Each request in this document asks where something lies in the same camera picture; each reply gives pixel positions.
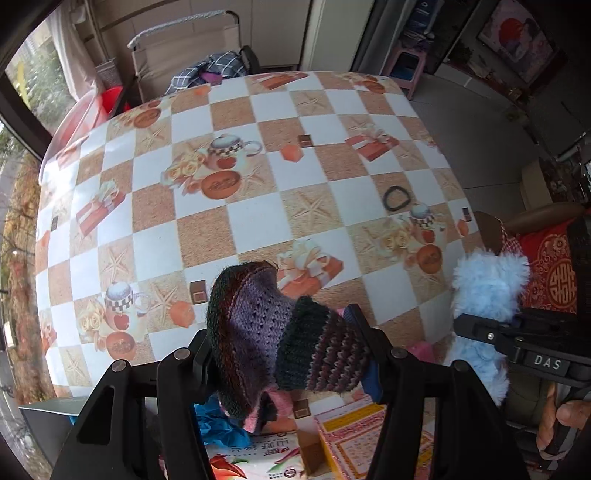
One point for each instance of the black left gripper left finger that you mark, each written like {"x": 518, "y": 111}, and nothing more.
{"x": 140, "y": 423}

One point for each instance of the pink patterned carton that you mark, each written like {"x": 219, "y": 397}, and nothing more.
{"x": 342, "y": 440}

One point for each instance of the red embroidered cushion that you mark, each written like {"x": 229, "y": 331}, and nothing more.
{"x": 552, "y": 282}

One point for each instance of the plaid cloth on chair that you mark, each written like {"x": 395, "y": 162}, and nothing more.
{"x": 211, "y": 70}

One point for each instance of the pink knitted sock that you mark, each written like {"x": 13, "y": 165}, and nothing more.
{"x": 272, "y": 405}

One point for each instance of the pink plastic stool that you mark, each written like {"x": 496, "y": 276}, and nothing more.
{"x": 405, "y": 66}

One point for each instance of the light blue fluffy toy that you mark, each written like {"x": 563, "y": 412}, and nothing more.
{"x": 489, "y": 286}

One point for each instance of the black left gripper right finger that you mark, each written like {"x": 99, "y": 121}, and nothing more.
{"x": 471, "y": 439}

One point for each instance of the dark green open box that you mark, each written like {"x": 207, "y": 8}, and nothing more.
{"x": 50, "y": 422}

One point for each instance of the pink sponge block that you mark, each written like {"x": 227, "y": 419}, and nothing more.
{"x": 423, "y": 351}

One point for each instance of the pink plastic basin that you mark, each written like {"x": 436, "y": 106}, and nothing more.
{"x": 92, "y": 110}

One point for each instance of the purple striped knitted sock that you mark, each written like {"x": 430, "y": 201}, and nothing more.
{"x": 262, "y": 339}

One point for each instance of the checkered vinyl tablecloth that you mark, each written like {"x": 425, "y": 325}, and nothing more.
{"x": 331, "y": 177}

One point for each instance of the framed wall picture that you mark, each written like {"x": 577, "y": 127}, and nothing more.
{"x": 514, "y": 35}

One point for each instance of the blue cloth on table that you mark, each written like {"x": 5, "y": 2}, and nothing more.
{"x": 218, "y": 429}

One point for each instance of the white fruit print box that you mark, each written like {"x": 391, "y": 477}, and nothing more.
{"x": 273, "y": 456}

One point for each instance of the folding chair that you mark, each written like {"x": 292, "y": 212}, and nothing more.
{"x": 161, "y": 52}

